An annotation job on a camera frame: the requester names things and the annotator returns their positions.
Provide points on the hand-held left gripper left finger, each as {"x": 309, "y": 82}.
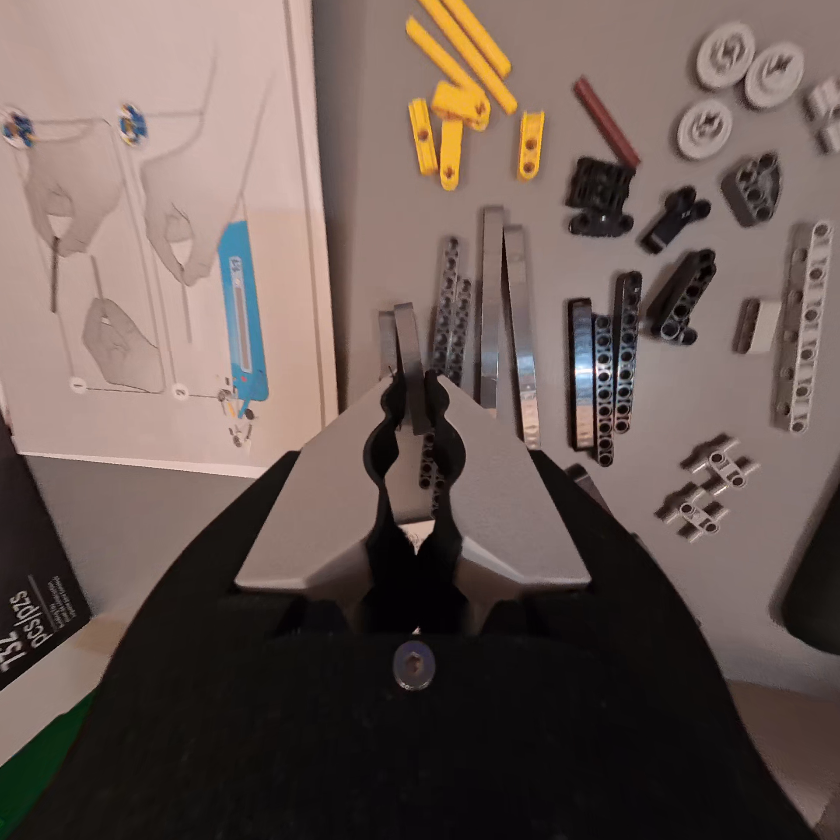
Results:
{"x": 308, "y": 518}

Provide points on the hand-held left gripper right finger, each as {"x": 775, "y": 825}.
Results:
{"x": 518, "y": 518}

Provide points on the dark grey lego beam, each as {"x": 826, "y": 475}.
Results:
{"x": 412, "y": 367}

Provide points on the row of dark grey lego beams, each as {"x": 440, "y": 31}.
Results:
{"x": 445, "y": 308}

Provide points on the black angled lego beam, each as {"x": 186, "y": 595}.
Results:
{"x": 676, "y": 289}
{"x": 686, "y": 325}

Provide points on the printed white paper bag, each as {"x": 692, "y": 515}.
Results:
{"x": 72, "y": 676}

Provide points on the black thin lego liftarm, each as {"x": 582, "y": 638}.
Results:
{"x": 600, "y": 224}

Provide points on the yellow thin lego liftarm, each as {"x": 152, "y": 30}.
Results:
{"x": 530, "y": 144}

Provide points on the black lego set box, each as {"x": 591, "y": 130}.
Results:
{"x": 33, "y": 558}

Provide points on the small white lego brick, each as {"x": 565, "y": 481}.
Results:
{"x": 764, "y": 325}

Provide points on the medium light grey lego beam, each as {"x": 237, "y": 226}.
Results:
{"x": 791, "y": 341}

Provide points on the black lego pin connector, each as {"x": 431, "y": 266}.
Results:
{"x": 673, "y": 220}

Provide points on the black square lego connector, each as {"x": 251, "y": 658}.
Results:
{"x": 600, "y": 180}

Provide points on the lego instruction booklet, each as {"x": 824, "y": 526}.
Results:
{"x": 164, "y": 197}

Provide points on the long light grey lego beam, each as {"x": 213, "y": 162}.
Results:
{"x": 812, "y": 315}

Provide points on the yellow lego connector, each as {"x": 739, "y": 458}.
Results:
{"x": 451, "y": 154}
{"x": 463, "y": 105}
{"x": 423, "y": 138}

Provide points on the dark red lego axle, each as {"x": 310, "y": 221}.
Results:
{"x": 607, "y": 121}

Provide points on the dark grey lego piece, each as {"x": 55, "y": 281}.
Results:
{"x": 754, "y": 187}

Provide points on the long yellow lego axle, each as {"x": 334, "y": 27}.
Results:
{"x": 469, "y": 59}

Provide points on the light grey star lego piece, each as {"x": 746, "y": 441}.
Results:
{"x": 825, "y": 108}

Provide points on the held dark grey beam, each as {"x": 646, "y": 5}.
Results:
{"x": 525, "y": 341}

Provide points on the green plastic bin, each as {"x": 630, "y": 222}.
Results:
{"x": 39, "y": 735}

